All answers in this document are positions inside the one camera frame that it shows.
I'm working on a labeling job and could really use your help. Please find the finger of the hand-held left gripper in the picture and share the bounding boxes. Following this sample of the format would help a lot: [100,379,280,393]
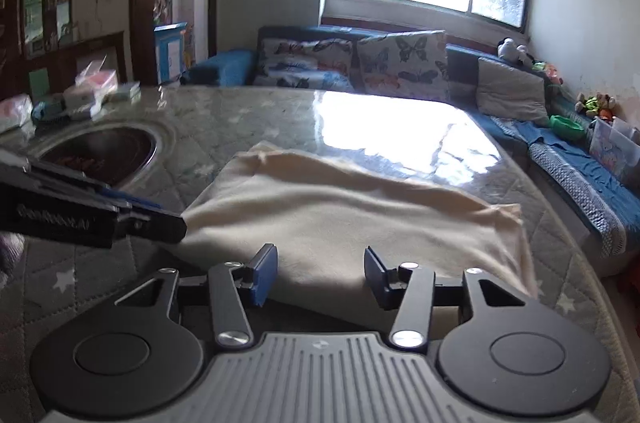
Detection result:
[116,209,189,245]
[29,158,163,210]

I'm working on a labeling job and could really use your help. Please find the square butterfly print cushion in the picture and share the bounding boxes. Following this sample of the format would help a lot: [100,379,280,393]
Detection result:
[356,30,450,102]

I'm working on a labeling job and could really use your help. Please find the round dark table inset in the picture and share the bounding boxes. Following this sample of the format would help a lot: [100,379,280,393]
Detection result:
[37,125,158,186]

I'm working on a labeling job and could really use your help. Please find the white tissue box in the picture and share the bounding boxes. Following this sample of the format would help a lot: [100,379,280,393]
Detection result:
[62,85,103,120]

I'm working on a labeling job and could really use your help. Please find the orange and green toy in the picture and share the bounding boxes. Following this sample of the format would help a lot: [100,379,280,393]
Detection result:
[532,60,563,86]

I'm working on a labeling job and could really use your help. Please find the cream garment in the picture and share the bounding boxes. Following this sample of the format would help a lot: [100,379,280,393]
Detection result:
[165,140,538,334]

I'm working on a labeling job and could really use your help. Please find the white plastic bag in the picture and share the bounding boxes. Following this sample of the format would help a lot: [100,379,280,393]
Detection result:
[0,94,34,134]

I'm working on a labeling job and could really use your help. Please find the grey cushion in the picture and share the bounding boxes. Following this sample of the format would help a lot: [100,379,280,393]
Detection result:
[476,57,550,126]

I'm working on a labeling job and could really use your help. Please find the grey quilted sofa mat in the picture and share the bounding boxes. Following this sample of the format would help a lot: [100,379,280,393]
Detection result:
[530,142,628,259]

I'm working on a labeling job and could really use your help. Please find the blue sofa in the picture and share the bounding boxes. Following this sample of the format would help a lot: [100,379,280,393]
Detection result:
[180,25,640,276]

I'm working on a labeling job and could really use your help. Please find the wide butterfly print cushion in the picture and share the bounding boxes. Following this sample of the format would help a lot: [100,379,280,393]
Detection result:
[252,38,358,92]

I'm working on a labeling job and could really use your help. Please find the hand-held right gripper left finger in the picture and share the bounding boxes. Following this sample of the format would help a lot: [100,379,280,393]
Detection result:
[114,244,279,350]

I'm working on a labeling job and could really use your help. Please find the clear box with pink contents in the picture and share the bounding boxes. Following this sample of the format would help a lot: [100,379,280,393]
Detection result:
[75,60,120,91]

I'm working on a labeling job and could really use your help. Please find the blue and white carton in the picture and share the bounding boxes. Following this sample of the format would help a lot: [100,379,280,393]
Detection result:
[153,22,188,84]

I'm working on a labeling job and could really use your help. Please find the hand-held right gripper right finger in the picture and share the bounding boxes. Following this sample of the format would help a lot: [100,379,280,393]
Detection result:
[363,246,527,349]

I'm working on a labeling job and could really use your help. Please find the clear plastic storage box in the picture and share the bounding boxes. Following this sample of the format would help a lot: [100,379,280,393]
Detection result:
[589,117,640,186]

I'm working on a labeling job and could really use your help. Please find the dark wooden cabinet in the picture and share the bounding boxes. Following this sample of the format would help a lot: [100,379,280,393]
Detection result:
[0,0,126,104]

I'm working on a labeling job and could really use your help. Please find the white plush toy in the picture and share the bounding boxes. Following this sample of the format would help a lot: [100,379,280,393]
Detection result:
[497,38,531,64]

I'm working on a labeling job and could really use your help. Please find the blue wrinkled cloth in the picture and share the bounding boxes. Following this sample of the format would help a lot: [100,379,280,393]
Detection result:
[515,120,640,226]

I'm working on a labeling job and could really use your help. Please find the pale green packet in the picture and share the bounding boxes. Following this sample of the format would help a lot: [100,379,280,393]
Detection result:
[102,82,142,104]

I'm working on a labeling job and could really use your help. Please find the green bowl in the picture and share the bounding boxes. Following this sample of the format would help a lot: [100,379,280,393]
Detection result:
[549,114,587,141]

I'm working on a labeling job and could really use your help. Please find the colourful plush toys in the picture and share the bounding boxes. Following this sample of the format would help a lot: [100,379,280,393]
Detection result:
[575,93,618,121]

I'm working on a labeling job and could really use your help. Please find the teal round container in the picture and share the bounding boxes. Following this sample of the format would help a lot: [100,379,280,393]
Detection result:
[31,100,68,124]

